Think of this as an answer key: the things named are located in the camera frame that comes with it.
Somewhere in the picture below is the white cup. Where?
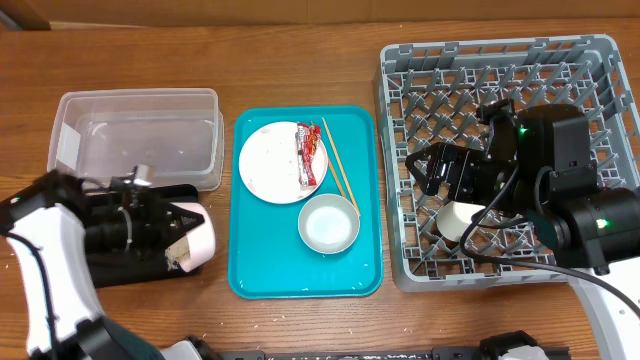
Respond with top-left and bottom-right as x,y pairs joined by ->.
436,201 -> 484,243

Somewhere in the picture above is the red snack wrapper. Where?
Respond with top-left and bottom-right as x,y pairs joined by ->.
295,123 -> 321,187

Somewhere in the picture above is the grey bowl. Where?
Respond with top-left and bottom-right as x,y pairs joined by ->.
298,194 -> 360,255

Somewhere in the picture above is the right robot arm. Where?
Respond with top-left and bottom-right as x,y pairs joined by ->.
405,100 -> 639,359

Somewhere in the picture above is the wooden chopstick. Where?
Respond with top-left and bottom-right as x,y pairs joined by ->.
322,117 -> 360,216
311,123 -> 346,197

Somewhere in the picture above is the teal serving tray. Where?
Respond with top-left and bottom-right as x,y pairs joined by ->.
228,105 -> 384,299

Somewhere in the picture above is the black tray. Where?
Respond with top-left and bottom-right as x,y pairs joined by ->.
85,184 -> 199,288

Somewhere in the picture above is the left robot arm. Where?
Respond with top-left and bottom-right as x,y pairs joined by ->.
1,165 -> 216,359

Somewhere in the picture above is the large white plate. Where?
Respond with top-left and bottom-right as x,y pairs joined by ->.
239,121 -> 328,205

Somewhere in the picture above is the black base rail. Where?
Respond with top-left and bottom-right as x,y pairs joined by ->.
161,330 -> 572,360

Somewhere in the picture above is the pink bowl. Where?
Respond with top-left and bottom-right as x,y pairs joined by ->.
165,203 -> 216,273

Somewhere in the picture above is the clear plastic bin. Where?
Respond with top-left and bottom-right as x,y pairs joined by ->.
47,88 -> 225,191

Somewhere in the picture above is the grey dish rack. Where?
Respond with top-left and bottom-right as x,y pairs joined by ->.
376,35 -> 639,292

